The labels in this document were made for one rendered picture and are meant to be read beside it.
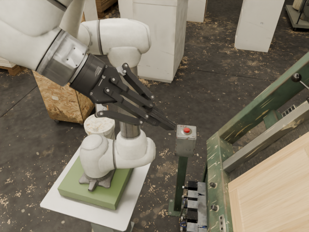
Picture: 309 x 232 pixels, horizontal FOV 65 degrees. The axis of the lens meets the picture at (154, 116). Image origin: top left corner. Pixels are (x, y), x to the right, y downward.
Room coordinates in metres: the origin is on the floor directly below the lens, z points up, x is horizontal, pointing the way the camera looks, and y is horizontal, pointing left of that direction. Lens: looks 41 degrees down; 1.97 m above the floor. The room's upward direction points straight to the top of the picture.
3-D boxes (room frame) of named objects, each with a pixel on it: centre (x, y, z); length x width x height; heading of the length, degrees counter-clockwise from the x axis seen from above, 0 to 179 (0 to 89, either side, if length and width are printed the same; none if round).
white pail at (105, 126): (1.76, 0.54, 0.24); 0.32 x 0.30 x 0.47; 164
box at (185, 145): (1.06, -0.20, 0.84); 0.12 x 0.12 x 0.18; 83
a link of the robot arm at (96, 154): (0.84, 0.31, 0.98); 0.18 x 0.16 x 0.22; 96
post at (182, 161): (1.06, -0.20, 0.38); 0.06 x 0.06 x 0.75; 83
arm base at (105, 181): (0.82, 0.32, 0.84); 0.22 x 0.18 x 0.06; 169
